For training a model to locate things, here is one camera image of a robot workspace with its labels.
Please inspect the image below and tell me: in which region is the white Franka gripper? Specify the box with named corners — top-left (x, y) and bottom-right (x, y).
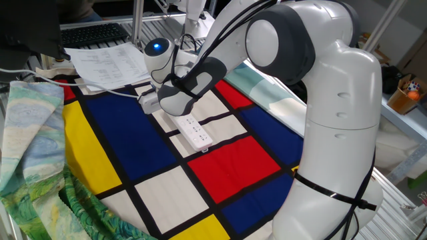
top-left (138, 91), bottom-right (161, 115)

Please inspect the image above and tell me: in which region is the white four-socket power strip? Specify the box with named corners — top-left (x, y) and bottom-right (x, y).
top-left (168, 113), bottom-right (214, 153)

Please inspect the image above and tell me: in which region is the colour block grid tablecloth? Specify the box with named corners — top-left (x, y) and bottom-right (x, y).
top-left (35, 66), bottom-right (311, 240)

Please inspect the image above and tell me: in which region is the printed paper sheet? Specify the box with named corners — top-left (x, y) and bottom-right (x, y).
top-left (63, 41), bottom-right (153, 93)

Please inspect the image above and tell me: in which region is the aluminium profile bar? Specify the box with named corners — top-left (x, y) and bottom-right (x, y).
top-left (362, 0), bottom-right (410, 53)
top-left (130, 0), bottom-right (145, 46)

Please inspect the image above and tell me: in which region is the black keyboard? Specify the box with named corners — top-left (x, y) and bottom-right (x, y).
top-left (59, 22), bottom-right (130, 49)

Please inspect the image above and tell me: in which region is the person in dark jacket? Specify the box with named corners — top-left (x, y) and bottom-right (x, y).
top-left (56, 0), bottom-right (103, 24)

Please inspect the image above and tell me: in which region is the green painted landscape cloth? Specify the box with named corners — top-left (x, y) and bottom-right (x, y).
top-left (0, 81), bottom-right (157, 240)

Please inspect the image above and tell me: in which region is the pale teal white cloth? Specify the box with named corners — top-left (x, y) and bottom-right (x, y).
top-left (222, 61), bottom-right (316, 138)

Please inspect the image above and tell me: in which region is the black monitor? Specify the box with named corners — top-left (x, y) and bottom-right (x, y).
top-left (0, 0), bottom-right (71, 84)

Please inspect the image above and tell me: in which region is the brown cardboard box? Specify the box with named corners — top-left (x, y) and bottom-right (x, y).
top-left (386, 73), bottom-right (427, 116)

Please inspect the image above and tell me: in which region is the grey metal shelf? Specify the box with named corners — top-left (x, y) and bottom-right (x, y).
top-left (380, 95), bottom-right (427, 143)

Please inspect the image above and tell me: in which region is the grey perforated steel strut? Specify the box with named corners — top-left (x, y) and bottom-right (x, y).
top-left (386, 141), bottom-right (427, 185)

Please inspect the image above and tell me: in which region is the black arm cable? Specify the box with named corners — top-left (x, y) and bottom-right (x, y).
top-left (149, 0), bottom-right (378, 240)

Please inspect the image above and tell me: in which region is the grey power strip cord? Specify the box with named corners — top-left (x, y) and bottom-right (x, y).
top-left (0, 68), bottom-right (141, 100)

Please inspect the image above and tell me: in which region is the white device on base plate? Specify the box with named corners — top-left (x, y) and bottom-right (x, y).
top-left (156, 0), bottom-right (216, 41)

